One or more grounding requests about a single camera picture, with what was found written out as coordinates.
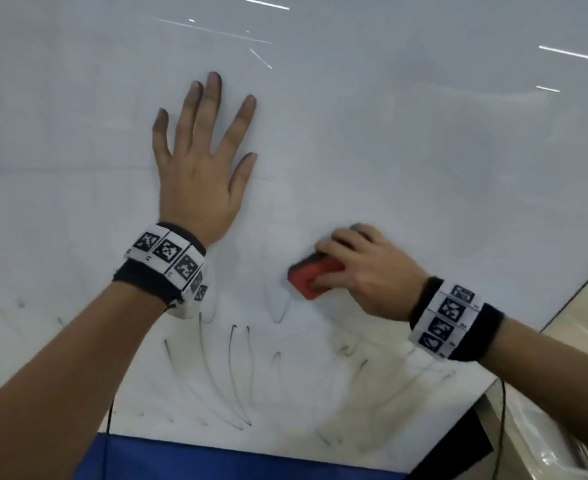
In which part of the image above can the blue panel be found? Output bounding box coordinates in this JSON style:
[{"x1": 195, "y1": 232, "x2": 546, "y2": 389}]
[{"x1": 71, "y1": 433, "x2": 410, "y2": 480}]

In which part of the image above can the person's right forearm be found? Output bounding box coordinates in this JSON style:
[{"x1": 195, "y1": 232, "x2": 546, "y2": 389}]
[{"x1": 478, "y1": 315, "x2": 588, "y2": 448}]

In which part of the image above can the white tag marker wristband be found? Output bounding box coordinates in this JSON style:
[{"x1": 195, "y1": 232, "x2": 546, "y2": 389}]
[
  {"x1": 125, "y1": 223, "x2": 209, "y2": 320},
  {"x1": 408, "y1": 283, "x2": 483, "y2": 362}
]

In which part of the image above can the red whiteboard eraser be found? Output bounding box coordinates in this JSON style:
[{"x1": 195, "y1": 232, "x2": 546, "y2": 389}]
[{"x1": 287, "y1": 252, "x2": 347, "y2": 302}]

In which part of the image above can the white whiteboard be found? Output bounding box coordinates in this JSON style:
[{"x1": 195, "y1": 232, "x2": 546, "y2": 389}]
[{"x1": 0, "y1": 0, "x2": 588, "y2": 473}]

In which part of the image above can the person's left hand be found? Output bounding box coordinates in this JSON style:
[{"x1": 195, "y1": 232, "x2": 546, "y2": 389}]
[{"x1": 152, "y1": 71, "x2": 259, "y2": 247}]

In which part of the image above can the person's left forearm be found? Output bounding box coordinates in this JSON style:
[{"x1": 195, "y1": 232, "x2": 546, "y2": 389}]
[{"x1": 0, "y1": 282, "x2": 171, "y2": 480}]

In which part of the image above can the person's right hand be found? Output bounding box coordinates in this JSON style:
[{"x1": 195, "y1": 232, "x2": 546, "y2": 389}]
[{"x1": 315, "y1": 223, "x2": 431, "y2": 324}]

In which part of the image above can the thin black cable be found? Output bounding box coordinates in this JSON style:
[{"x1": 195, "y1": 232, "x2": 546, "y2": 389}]
[
  {"x1": 101, "y1": 395, "x2": 118, "y2": 480},
  {"x1": 488, "y1": 374, "x2": 509, "y2": 480}
]

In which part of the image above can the black fabric wristband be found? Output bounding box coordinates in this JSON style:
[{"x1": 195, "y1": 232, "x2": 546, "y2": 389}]
[
  {"x1": 112, "y1": 222, "x2": 208, "y2": 311},
  {"x1": 409, "y1": 276, "x2": 506, "y2": 364}
]

